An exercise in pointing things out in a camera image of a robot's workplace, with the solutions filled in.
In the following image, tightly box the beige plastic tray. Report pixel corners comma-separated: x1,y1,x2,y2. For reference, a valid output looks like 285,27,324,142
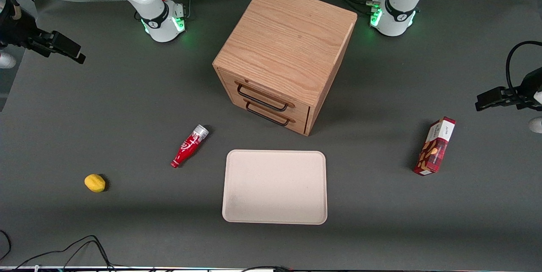
221,150,328,225

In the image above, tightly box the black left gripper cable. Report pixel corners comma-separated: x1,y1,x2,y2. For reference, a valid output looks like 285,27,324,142
505,41,542,94

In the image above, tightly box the black short edge cable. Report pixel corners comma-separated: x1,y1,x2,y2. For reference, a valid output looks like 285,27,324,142
0,230,12,262

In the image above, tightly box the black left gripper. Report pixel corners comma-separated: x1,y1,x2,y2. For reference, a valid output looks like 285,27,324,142
475,67,542,112

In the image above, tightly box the black drawer handle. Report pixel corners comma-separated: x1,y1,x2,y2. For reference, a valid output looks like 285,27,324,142
237,83,290,112
245,102,291,127

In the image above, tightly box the red snack box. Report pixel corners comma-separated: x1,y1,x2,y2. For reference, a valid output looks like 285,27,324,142
413,117,456,176

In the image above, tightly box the black looped floor cable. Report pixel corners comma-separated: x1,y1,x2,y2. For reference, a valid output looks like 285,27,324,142
12,235,116,272

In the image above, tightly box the wooden drawer cabinet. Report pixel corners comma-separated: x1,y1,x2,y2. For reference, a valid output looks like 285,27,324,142
212,0,358,137

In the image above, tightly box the yellow lemon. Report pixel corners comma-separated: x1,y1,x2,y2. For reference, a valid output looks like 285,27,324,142
84,174,106,193

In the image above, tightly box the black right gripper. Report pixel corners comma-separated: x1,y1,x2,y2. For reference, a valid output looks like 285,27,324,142
0,0,86,65

